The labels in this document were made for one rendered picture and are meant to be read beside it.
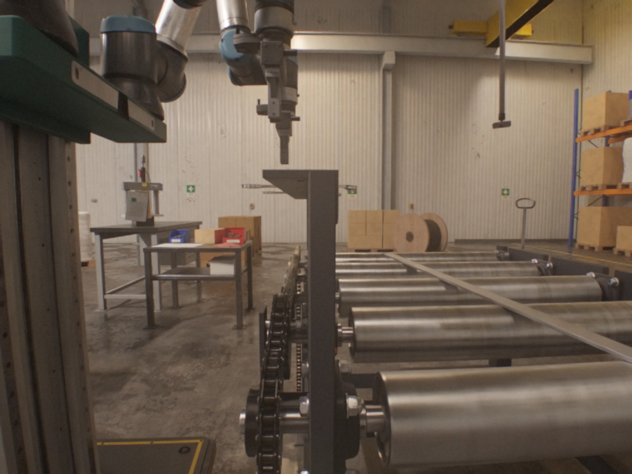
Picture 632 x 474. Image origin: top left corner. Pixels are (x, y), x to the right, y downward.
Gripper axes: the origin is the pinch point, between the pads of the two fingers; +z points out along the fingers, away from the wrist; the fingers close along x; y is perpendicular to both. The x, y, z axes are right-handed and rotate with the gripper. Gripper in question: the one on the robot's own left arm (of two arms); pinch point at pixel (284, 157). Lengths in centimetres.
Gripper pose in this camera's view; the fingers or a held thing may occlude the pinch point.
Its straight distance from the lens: 119.6
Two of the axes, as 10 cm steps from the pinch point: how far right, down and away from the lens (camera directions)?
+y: 10.0, 0.0, 0.3
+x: -0.3, -0.9, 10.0
